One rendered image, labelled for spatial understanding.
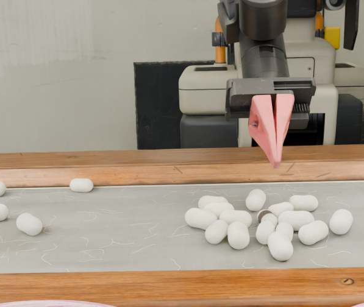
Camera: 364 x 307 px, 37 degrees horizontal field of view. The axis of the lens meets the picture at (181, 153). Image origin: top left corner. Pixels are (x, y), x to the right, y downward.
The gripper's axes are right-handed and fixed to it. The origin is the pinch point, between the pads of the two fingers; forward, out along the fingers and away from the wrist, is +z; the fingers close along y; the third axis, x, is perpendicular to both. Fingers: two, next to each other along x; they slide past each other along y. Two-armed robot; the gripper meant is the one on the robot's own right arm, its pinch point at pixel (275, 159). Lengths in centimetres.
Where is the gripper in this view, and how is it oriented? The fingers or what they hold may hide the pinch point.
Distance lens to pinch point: 60.2
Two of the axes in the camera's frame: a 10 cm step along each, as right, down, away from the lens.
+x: 0.3, 5.6, 8.3
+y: 10.0, -0.2, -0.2
